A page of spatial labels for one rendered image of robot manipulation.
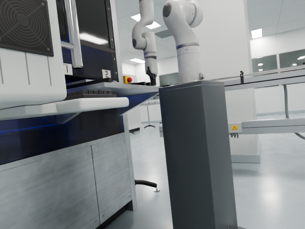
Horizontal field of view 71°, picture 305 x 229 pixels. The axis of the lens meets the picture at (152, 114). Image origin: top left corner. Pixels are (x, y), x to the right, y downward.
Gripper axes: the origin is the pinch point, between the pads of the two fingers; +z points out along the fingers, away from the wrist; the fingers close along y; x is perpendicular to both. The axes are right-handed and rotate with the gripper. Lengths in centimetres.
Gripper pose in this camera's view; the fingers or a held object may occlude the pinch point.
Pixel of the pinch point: (153, 82)
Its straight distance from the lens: 138.6
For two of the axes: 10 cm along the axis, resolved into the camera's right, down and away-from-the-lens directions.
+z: 1.1, 9.9, 0.2
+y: -4.6, 0.7, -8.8
